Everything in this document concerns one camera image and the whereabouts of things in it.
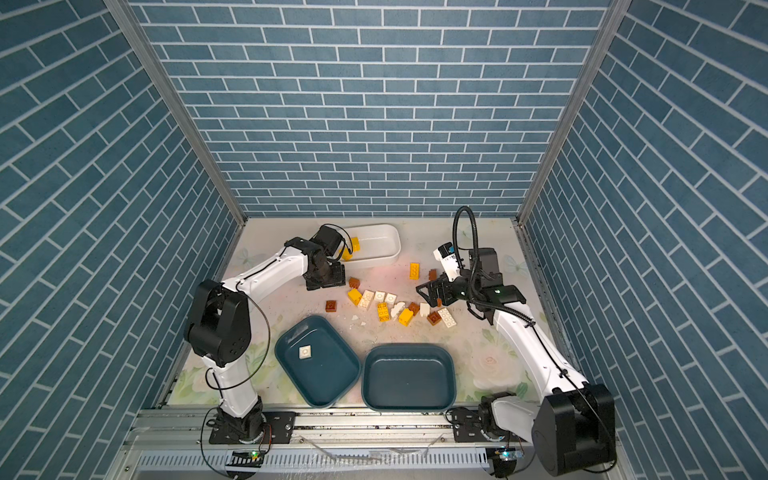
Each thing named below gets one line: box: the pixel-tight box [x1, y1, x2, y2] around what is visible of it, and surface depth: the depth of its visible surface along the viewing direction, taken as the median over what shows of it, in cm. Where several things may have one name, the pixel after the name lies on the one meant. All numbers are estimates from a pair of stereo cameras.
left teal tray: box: [274, 316, 362, 409], surface depth 84 cm
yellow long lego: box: [409, 262, 421, 280], surface depth 107 cm
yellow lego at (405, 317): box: [398, 308, 414, 327], surface depth 93 cm
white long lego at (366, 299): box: [358, 290, 375, 309], surface depth 98 cm
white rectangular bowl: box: [342, 223, 402, 267], surface depth 113 cm
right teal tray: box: [362, 343, 457, 412], surface depth 83 cm
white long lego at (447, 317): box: [437, 307, 457, 328], surface depth 93 cm
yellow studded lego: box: [377, 302, 391, 322], surface depth 95 cm
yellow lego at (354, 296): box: [347, 288, 363, 305], surface depth 98 cm
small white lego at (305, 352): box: [299, 345, 312, 359], surface depth 87 cm
